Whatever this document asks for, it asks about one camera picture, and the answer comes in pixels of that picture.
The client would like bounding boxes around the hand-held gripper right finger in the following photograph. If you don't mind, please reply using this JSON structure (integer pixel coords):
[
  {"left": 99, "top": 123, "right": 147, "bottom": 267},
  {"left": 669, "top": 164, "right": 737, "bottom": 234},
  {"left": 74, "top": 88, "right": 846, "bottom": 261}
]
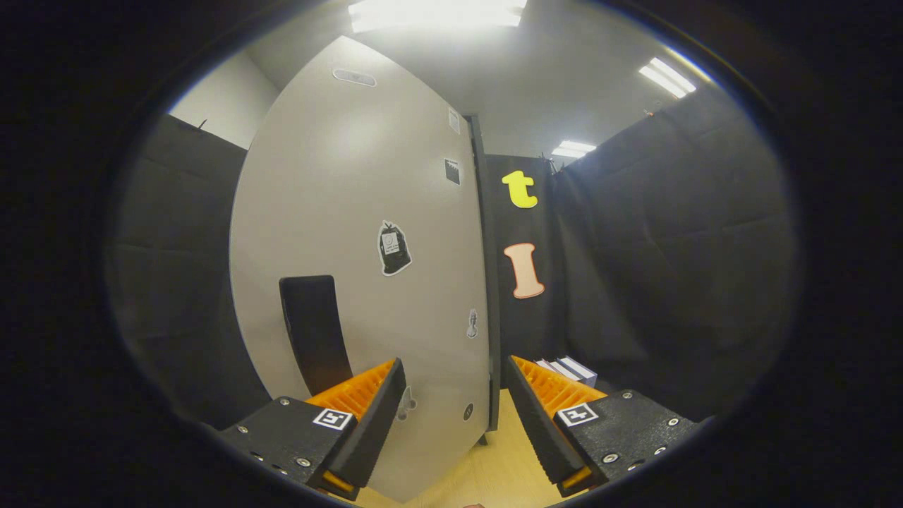
[{"left": 504, "top": 355, "right": 706, "bottom": 497}]

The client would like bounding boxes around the large ceiling light panel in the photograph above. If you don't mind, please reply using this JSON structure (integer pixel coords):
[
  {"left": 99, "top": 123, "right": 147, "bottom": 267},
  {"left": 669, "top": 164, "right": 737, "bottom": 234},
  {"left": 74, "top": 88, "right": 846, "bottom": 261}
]
[{"left": 348, "top": 0, "right": 528, "bottom": 32}]

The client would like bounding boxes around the grey cabinet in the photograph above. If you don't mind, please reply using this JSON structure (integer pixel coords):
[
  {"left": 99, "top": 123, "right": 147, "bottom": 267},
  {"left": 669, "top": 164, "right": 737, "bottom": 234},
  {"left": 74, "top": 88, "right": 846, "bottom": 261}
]
[{"left": 462, "top": 115, "right": 503, "bottom": 445}]

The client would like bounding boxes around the light grey cabinet door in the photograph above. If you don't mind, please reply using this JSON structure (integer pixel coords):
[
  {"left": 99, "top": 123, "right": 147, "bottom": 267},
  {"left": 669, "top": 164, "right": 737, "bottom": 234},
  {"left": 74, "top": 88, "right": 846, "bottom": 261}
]
[{"left": 229, "top": 35, "right": 492, "bottom": 503}]

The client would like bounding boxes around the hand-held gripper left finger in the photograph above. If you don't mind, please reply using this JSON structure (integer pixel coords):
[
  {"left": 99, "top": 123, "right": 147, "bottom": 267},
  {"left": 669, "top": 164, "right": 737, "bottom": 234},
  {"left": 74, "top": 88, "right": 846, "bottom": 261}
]
[{"left": 215, "top": 358, "right": 408, "bottom": 502}]

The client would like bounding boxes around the double strip ceiling light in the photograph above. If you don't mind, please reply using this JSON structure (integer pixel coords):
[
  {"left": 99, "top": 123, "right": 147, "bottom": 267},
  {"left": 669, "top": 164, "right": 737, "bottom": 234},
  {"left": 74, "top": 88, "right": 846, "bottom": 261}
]
[{"left": 638, "top": 56, "right": 697, "bottom": 99}]

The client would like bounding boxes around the black backdrop cloth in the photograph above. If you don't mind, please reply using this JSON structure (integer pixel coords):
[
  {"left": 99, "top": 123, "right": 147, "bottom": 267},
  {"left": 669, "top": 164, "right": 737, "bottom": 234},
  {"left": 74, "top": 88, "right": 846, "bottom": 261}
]
[{"left": 106, "top": 85, "right": 801, "bottom": 428}]

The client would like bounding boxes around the black door handle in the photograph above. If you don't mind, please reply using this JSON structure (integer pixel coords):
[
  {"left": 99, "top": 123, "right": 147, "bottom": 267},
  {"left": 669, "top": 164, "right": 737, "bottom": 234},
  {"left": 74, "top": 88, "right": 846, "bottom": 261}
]
[{"left": 279, "top": 275, "right": 353, "bottom": 397}]

